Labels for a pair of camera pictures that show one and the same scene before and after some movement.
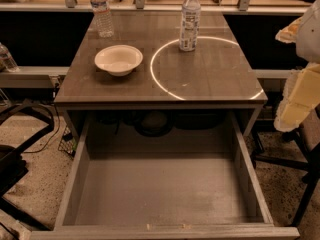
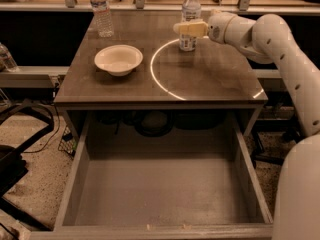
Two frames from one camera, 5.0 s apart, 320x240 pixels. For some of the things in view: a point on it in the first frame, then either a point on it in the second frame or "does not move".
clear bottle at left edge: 7,62 does not move
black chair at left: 13,164 does not move
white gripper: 310,34 -> 217,28
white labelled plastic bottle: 190,20 does not move
